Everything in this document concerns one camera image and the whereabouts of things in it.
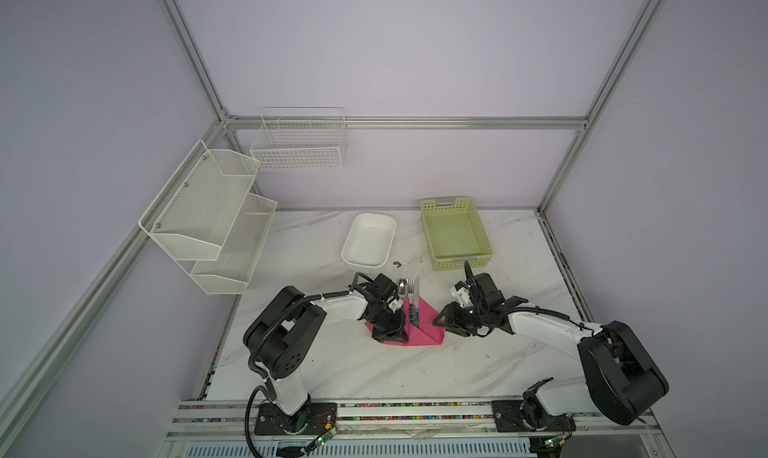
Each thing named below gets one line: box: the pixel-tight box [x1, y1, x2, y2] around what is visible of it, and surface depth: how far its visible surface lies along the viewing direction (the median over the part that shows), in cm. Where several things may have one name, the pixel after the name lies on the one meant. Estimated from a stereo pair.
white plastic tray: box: [341, 212, 397, 268], surface depth 110 cm
